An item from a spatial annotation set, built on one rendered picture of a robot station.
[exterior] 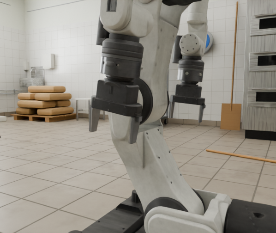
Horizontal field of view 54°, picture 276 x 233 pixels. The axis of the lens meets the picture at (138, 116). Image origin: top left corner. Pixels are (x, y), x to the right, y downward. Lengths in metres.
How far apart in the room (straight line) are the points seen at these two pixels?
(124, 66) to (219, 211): 0.44
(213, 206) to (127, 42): 0.47
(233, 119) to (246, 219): 3.82
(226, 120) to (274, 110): 1.03
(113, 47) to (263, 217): 0.52
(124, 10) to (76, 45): 5.83
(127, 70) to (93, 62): 5.47
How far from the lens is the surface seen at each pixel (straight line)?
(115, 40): 0.56
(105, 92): 0.58
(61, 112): 5.73
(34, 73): 7.26
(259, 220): 0.73
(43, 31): 7.15
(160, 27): 0.74
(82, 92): 6.20
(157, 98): 0.75
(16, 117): 6.18
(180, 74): 0.94
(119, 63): 0.55
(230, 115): 4.52
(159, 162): 0.75
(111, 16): 0.55
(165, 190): 0.77
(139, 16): 0.58
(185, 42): 0.92
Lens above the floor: 0.64
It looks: 6 degrees down
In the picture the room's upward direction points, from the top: straight up
